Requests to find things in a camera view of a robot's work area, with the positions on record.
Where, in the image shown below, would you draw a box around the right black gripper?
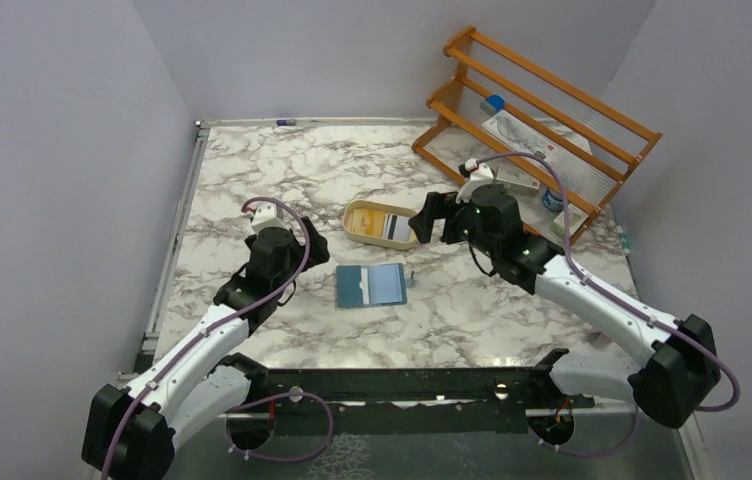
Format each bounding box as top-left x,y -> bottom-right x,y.
409,191 -> 499,259

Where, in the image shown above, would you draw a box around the light blue striped card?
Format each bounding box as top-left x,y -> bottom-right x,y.
382,214 -> 413,243

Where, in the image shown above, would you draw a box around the blue leather card holder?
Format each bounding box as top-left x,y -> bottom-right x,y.
335,263 -> 415,309

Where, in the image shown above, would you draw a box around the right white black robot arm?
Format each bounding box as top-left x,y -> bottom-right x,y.
409,184 -> 721,428

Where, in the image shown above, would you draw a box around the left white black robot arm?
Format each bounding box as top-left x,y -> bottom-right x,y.
81,217 -> 330,479

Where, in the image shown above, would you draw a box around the yellow oval tray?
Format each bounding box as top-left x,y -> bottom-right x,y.
342,199 -> 419,251

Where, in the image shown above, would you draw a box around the small beige red box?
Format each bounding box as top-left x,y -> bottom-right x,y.
495,162 -> 540,196

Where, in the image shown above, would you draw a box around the long white printed box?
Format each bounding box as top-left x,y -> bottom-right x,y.
481,110 -> 565,163

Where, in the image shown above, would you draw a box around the blue white can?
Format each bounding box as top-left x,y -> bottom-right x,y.
541,187 -> 568,213

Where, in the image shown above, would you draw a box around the blue grey eraser block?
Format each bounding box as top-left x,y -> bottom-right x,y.
480,95 -> 505,116

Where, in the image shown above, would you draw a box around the orange wooden rack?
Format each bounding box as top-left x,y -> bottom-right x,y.
412,26 -> 663,241

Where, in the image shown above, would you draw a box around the small green white box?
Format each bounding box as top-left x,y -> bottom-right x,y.
551,204 -> 589,240

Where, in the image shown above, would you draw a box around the green marker at table edge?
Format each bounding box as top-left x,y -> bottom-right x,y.
616,225 -> 631,256

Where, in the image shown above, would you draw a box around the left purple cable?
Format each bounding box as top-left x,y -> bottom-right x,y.
100,196 -> 336,480

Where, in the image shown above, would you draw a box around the purple cable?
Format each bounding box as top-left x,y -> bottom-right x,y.
471,151 -> 742,458
100,196 -> 336,480

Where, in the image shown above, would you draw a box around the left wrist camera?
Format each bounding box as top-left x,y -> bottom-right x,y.
246,202 -> 285,235

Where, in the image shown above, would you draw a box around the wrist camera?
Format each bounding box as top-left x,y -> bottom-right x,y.
456,158 -> 495,203
246,202 -> 285,235

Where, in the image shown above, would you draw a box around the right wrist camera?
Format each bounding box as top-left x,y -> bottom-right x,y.
456,158 -> 495,203

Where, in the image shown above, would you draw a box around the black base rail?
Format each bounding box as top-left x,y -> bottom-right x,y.
224,367 -> 594,440

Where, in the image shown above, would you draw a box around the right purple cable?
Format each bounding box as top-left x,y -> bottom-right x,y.
471,151 -> 742,458

